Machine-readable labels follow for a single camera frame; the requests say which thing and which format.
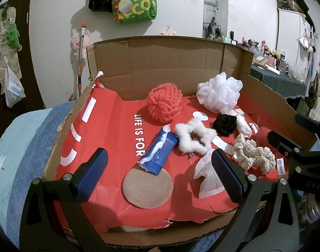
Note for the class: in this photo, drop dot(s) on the white fluffy scrunchie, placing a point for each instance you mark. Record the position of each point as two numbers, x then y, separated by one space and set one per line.
183 134

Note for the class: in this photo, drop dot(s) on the clear plastic bag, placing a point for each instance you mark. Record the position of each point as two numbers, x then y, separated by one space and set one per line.
14 89

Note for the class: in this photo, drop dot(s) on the dark clothes on cabinet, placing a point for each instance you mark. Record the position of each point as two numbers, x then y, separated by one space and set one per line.
307 8

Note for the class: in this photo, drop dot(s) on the white mesh bath pouf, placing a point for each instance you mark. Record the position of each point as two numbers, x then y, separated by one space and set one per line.
219 92

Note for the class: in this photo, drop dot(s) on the table with dark green cloth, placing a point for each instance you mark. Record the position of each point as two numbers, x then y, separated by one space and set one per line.
280 84

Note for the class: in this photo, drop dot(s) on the cardboard box with red lining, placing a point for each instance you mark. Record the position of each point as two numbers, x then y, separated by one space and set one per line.
175 57

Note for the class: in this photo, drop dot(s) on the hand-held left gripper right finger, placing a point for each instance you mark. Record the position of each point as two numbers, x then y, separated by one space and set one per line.
227 176

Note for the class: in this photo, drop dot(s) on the green tote bag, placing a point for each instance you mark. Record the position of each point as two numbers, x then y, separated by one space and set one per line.
141 2

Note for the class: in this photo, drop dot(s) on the cream crochet scrunchie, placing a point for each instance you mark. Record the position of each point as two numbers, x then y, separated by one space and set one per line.
254 155

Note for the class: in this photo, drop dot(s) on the patterned suitcase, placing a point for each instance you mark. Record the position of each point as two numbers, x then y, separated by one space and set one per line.
287 2

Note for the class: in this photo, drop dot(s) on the hanging clothes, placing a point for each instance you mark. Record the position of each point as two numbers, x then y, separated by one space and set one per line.
317 84

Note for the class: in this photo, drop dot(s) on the blue packet with white ribbon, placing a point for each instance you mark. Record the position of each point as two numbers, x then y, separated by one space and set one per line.
160 155

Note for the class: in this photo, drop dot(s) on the black scrunchie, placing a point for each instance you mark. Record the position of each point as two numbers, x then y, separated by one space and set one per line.
224 124

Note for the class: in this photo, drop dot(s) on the pink pig plush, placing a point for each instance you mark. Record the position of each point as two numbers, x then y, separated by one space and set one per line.
75 42

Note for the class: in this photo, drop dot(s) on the white paper sachet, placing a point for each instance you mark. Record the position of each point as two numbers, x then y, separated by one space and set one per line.
208 181

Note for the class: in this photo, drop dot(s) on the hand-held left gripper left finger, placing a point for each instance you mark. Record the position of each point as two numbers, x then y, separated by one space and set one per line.
93 174

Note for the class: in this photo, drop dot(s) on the mop pole with orange grip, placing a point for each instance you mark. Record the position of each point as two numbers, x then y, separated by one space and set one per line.
80 68

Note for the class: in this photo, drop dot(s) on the clutter of cosmetics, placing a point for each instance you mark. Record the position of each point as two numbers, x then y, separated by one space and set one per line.
280 60

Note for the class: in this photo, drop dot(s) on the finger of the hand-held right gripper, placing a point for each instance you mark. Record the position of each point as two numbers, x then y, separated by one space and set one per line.
312 127
283 143

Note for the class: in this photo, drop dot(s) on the green plush frog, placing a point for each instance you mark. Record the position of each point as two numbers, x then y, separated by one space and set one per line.
13 36

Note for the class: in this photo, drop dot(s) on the coral mesh bath pouf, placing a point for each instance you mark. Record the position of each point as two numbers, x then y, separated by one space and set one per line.
164 102

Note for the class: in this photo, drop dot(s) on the white cabinet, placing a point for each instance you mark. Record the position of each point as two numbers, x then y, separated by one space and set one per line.
288 31

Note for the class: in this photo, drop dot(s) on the dark brown door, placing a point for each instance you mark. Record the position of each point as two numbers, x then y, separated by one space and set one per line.
28 44

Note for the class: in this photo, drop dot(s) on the white cloth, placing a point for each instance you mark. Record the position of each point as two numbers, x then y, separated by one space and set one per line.
242 126

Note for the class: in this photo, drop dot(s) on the hanging door organizer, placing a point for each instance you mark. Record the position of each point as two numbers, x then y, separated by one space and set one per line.
0 47

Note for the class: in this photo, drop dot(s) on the red plush with white label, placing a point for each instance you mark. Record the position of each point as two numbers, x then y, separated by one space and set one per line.
262 136

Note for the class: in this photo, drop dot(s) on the beige round pad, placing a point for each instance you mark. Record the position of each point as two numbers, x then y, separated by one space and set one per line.
147 189

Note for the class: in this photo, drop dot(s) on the wall mirror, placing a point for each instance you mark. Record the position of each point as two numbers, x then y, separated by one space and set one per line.
215 10

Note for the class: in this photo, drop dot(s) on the light blue blanket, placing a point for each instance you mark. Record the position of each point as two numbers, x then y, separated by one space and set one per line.
15 149

